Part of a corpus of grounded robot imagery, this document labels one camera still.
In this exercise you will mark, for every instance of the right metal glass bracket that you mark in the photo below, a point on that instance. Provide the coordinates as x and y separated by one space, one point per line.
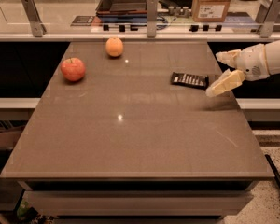
267 16

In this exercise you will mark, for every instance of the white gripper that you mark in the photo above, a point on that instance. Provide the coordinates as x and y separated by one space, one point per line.
253 62

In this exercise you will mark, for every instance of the red apple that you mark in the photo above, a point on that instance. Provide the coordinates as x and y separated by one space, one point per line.
73 69

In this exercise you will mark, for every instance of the dark open tray bin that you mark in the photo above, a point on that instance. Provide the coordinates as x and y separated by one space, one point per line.
122 7

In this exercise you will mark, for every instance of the glass barrier panel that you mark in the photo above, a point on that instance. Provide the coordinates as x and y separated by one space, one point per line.
58 15

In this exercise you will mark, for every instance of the orange fruit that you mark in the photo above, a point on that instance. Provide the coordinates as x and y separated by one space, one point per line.
114 47

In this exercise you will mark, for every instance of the green object under table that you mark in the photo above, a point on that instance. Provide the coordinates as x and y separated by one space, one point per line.
23 210

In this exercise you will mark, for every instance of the left metal glass bracket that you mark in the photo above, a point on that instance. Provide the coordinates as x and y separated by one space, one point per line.
36 24

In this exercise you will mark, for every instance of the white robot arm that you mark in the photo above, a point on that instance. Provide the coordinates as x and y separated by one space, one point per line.
272 52

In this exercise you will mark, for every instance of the metal glass bracket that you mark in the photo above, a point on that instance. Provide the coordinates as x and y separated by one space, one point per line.
36 24
267 16
152 13

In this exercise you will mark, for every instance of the cardboard box with label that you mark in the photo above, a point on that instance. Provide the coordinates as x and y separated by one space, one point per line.
210 10

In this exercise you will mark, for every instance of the black rxbar chocolate bar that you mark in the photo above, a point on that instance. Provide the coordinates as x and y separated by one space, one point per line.
190 80

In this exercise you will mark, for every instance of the middle metal glass bracket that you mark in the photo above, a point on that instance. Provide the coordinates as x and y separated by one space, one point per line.
152 13

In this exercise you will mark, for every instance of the black strip on floor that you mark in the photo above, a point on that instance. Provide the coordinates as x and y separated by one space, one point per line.
275 170

